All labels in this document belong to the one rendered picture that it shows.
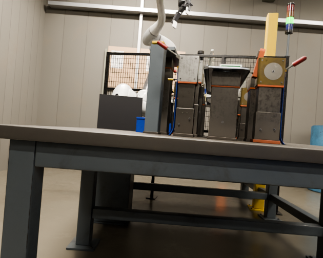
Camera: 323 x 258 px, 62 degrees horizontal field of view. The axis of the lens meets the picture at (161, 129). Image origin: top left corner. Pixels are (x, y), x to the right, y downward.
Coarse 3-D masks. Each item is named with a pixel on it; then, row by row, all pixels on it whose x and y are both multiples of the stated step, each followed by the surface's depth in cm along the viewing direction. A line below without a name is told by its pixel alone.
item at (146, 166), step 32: (32, 160) 81; (64, 160) 81; (96, 160) 81; (128, 160) 81; (160, 160) 81; (192, 160) 81; (224, 160) 81; (256, 160) 81; (32, 192) 82; (192, 192) 244; (224, 192) 244; (256, 192) 244; (32, 224) 83; (192, 224) 159; (224, 224) 159; (256, 224) 159; (288, 224) 159; (320, 224) 163; (32, 256) 85; (320, 256) 160
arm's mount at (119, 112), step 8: (104, 96) 205; (112, 96) 205; (120, 96) 205; (128, 96) 205; (104, 104) 205; (112, 104) 205; (120, 104) 205; (128, 104) 205; (136, 104) 206; (104, 112) 205; (112, 112) 205; (120, 112) 205; (128, 112) 205; (136, 112) 206; (104, 120) 204; (112, 120) 205; (120, 120) 205; (128, 120) 205; (104, 128) 205; (112, 128) 205; (120, 128) 205; (128, 128) 205
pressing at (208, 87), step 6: (210, 66) 110; (216, 66) 109; (204, 72) 118; (210, 72) 122; (246, 72) 115; (210, 78) 135; (210, 84) 152; (240, 84) 143; (210, 90) 171; (210, 102) 236
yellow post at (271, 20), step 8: (272, 16) 273; (272, 24) 273; (272, 32) 273; (272, 40) 272; (264, 48) 281; (272, 48) 272; (256, 184) 272; (256, 200) 272; (264, 200) 271; (256, 208) 272
